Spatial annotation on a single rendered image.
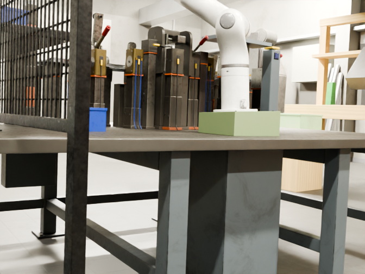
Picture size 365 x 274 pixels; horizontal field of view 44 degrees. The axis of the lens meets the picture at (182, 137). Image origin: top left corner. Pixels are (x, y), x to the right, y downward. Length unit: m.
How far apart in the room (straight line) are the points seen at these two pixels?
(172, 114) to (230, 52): 0.42
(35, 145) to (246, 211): 0.93
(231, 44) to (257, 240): 0.81
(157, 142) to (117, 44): 10.15
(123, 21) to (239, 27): 9.87
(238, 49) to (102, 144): 0.82
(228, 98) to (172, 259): 0.72
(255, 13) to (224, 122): 9.35
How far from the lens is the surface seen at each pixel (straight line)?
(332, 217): 2.12
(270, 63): 2.50
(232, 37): 1.89
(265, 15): 10.85
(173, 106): 2.11
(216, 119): 1.87
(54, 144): 1.28
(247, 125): 1.82
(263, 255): 1.97
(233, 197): 1.80
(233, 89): 1.90
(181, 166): 1.51
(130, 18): 11.77
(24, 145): 1.26
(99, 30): 2.12
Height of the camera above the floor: 0.79
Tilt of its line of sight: 3 degrees down
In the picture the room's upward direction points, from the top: 2 degrees clockwise
